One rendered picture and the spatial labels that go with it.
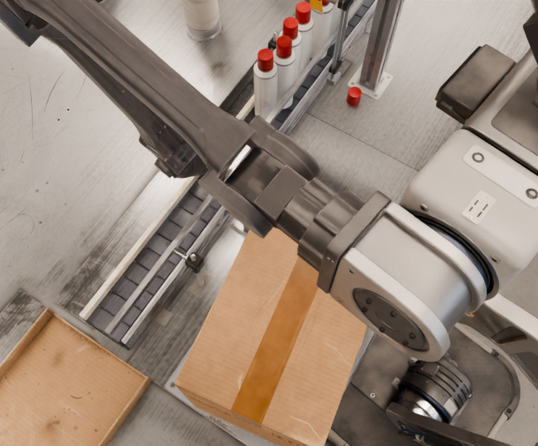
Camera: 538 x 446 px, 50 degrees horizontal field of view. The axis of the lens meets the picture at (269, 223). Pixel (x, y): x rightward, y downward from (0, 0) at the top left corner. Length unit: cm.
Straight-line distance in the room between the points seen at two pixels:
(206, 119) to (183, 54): 87
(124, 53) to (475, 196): 39
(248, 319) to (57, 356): 49
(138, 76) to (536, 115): 42
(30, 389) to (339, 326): 65
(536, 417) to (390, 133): 117
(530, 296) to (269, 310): 152
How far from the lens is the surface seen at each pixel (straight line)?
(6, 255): 139
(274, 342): 91
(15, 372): 130
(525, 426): 219
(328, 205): 58
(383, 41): 138
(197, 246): 123
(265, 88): 127
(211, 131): 64
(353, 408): 180
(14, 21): 80
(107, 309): 122
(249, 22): 156
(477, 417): 189
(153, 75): 65
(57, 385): 126
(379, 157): 140
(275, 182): 61
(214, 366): 91
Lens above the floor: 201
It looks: 66 degrees down
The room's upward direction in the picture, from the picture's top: straight up
